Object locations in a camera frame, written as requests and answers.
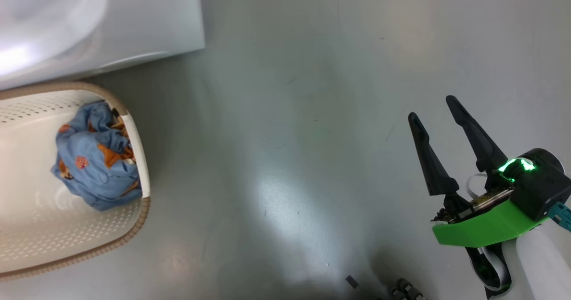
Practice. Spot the cream perforated laundry basket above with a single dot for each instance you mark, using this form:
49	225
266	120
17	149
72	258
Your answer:
67	237

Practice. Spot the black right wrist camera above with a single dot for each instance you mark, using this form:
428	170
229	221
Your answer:
542	188

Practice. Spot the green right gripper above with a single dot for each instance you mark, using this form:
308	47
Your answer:
486	226

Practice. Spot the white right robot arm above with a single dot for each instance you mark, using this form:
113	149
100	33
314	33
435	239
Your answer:
544	269

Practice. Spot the blue patterned cloth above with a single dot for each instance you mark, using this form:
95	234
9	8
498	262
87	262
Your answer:
93	166

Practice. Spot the grey ribbed robot part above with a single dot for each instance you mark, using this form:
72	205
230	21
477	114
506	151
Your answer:
406	291

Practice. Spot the white front-load washing machine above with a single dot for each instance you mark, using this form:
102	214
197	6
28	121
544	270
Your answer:
134	19

